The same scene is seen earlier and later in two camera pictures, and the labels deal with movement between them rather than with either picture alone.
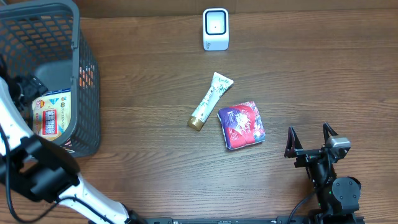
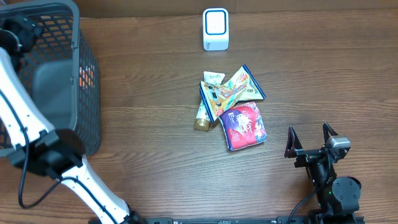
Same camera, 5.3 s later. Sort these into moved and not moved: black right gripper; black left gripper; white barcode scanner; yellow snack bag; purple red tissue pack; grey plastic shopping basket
Moved: black left gripper; yellow snack bag
Not moved: white barcode scanner; grey plastic shopping basket; black right gripper; purple red tissue pack
